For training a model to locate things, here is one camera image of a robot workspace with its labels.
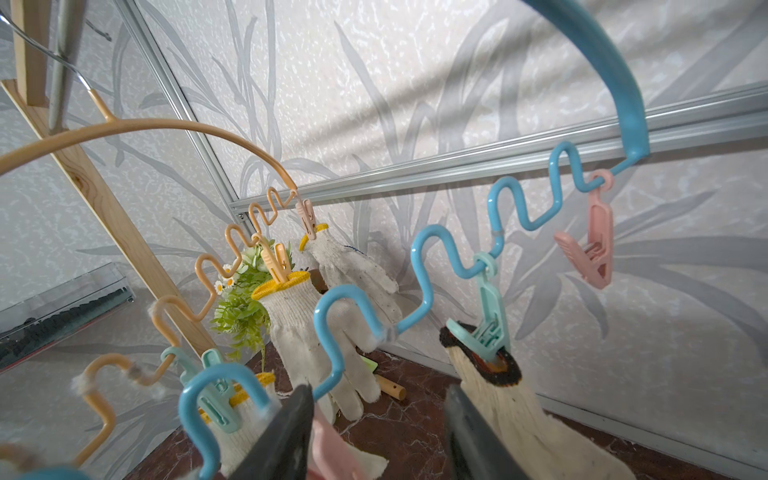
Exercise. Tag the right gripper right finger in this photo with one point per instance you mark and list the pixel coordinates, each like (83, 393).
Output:
(473, 449)

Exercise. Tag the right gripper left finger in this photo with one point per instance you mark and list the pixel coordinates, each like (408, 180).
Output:
(282, 450)

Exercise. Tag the white glove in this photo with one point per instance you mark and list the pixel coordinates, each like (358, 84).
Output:
(339, 265)
(291, 306)
(543, 446)
(236, 424)

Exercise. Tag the orange clip hanger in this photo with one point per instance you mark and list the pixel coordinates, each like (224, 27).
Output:
(49, 235)

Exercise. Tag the potted white flower plant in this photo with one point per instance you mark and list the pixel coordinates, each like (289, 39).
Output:
(236, 313)

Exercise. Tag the wooden clothes rack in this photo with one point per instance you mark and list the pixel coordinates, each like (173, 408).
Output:
(29, 21)

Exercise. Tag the green brush wooden handle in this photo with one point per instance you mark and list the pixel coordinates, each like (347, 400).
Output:
(389, 387)

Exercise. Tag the clear plastic wall bin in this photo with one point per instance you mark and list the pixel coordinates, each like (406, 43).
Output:
(38, 323)

